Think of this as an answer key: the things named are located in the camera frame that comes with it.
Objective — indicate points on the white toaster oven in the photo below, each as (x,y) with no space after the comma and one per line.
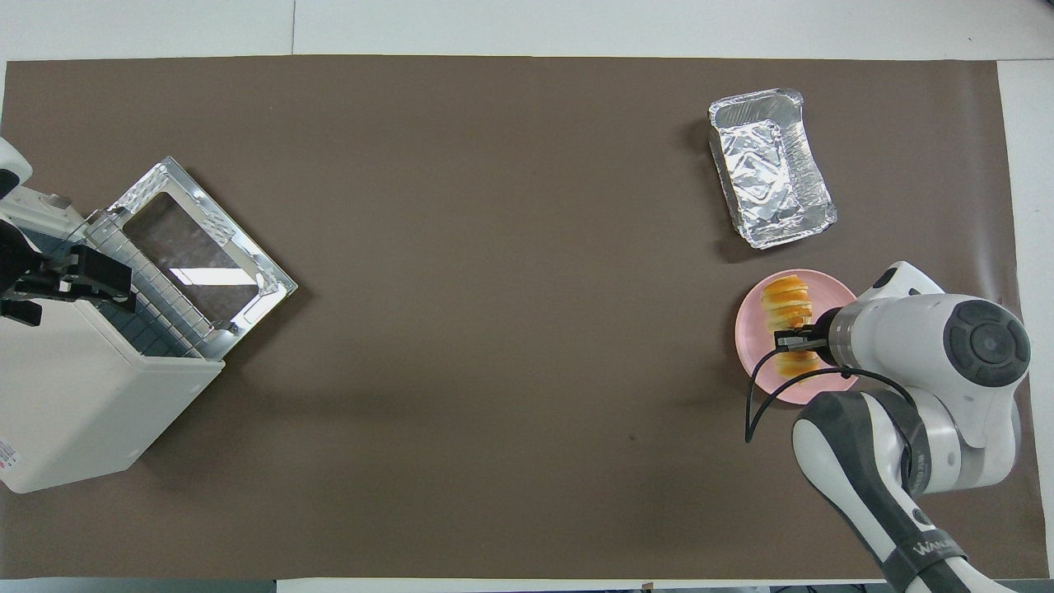
(66,395)

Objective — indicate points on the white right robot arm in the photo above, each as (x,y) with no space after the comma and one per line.
(922,346)

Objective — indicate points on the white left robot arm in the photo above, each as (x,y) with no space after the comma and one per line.
(33,214)

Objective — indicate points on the pink plate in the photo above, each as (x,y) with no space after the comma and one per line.
(753,329)

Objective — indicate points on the glass oven door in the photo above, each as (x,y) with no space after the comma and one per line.
(198,259)

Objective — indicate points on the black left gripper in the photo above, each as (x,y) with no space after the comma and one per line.
(20,272)

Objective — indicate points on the aluminium foil tray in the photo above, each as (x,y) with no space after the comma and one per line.
(770,169)

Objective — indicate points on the brown table mat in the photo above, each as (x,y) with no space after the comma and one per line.
(527,247)

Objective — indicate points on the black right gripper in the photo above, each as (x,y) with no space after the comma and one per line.
(823,333)

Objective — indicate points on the sliced bread loaf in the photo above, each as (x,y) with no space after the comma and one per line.
(786,301)

